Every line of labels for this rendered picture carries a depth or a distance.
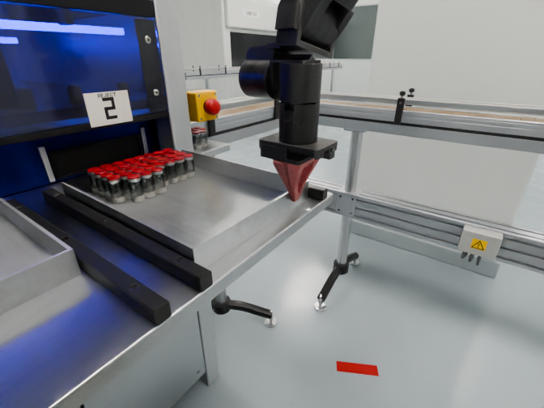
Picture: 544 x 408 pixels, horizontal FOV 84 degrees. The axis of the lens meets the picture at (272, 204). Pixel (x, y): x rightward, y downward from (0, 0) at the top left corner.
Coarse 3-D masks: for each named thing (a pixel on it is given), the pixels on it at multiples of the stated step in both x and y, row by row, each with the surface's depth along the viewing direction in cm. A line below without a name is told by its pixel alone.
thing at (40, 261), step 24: (0, 216) 48; (24, 216) 41; (0, 240) 42; (24, 240) 42; (48, 240) 38; (0, 264) 37; (24, 264) 37; (48, 264) 32; (72, 264) 34; (0, 288) 29; (24, 288) 31; (48, 288) 33; (0, 312) 30
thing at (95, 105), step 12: (84, 96) 54; (96, 96) 56; (108, 96) 58; (120, 96) 59; (96, 108) 57; (120, 108) 60; (96, 120) 57; (108, 120) 59; (120, 120) 61; (132, 120) 63
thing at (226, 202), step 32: (224, 160) 63; (64, 192) 53; (192, 192) 57; (224, 192) 57; (256, 192) 57; (128, 224) 42; (160, 224) 46; (192, 224) 46; (224, 224) 46; (256, 224) 43; (192, 256) 35
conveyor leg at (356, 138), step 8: (344, 128) 127; (352, 136) 129; (360, 136) 128; (352, 144) 130; (360, 144) 130; (352, 152) 131; (360, 152) 132; (352, 160) 132; (352, 168) 134; (352, 176) 136; (352, 184) 137; (352, 192) 139; (344, 216) 145; (344, 224) 147; (344, 232) 148; (344, 240) 150; (344, 248) 152; (344, 256) 154; (344, 264) 157
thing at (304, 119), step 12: (288, 108) 42; (300, 108) 40; (312, 108) 41; (288, 120) 41; (300, 120) 41; (312, 120) 42; (288, 132) 42; (300, 132) 42; (312, 132) 42; (276, 144) 44; (288, 144) 43; (300, 144) 42; (312, 144) 43; (324, 144) 43; (336, 144) 44; (312, 156) 41
